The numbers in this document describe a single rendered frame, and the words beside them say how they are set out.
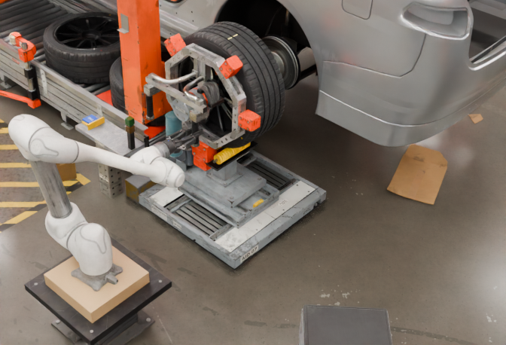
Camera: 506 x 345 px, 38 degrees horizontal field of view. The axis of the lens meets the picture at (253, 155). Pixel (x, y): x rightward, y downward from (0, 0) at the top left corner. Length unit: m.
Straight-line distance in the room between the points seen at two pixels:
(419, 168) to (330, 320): 1.80
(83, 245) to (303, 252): 1.37
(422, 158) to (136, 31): 2.16
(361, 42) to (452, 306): 1.50
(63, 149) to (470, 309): 2.29
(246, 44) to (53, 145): 1.23
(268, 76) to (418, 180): 1.52
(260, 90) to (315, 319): 1.17
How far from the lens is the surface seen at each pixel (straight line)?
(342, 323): 3.44
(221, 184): 4.28
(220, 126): 4.01
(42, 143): 3.02
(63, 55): 5.12
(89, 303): 3.48
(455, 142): 5.29
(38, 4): 6.36
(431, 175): 4.92
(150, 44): 4.05
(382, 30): 3.53
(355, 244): 4.31
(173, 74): 4.05
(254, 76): 3.69
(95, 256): 3.43
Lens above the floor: 2.94
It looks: 37 degrees down
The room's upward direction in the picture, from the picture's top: 3 degrees clockwise
